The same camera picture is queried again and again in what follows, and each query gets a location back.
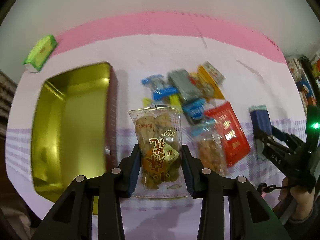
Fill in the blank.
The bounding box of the blue teal snack pack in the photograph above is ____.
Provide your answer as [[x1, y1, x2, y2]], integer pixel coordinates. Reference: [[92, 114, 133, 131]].
[[249, 105, 272, 161]]

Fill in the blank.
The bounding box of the red cake snack pack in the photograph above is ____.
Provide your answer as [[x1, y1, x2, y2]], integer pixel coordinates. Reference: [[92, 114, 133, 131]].
[[204, 101, 251, 167]]

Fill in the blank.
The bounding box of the orange crispy bar pack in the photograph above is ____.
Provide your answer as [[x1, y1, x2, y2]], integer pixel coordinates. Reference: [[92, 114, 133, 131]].
[[191, 118, 227, 176]]

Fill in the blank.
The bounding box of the yellow pyramid snack pouch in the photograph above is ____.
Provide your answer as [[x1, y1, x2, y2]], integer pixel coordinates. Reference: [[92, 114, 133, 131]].
[[189, 64, 225, 101]]

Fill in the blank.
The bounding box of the light blue small candy pack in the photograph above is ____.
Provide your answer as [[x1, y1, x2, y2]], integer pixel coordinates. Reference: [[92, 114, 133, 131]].
[[182, 98, 206, 121]]

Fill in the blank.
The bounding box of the grey sesame bar pack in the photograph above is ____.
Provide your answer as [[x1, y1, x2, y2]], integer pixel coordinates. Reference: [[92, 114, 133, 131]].
[[168, 69, 202, 104]]

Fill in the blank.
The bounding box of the clear fried twist snack bag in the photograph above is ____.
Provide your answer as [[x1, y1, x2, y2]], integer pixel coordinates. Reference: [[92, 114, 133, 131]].
[[128, 105, 188, 199]]

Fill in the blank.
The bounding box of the yellow-ended small candy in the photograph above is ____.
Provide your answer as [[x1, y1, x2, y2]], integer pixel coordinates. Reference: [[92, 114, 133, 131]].
[[142, 94, 182, 109]]

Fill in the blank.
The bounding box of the blue-ended clear candy pack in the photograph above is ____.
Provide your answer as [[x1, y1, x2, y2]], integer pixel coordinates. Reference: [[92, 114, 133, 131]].
[[141, 74, 178, 101]]

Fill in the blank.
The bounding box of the maroon gold toffee tin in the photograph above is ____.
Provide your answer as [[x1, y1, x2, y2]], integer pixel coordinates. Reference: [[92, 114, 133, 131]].
[[31, 62, 118, 202]]

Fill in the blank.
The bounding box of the pink lilac checked tablecloth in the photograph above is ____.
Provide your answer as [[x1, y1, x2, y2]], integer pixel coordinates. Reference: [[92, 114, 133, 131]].
[[4, 11, 308, 240]]

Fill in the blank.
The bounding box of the bamboo-pattern curtain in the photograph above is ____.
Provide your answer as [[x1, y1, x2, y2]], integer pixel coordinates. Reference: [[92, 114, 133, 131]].
[[0, 71, 17, 139]]

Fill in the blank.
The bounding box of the green tissue pack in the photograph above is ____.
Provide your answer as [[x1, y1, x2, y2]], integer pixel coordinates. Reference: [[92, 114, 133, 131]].
[[23, 34, 58, 73]]

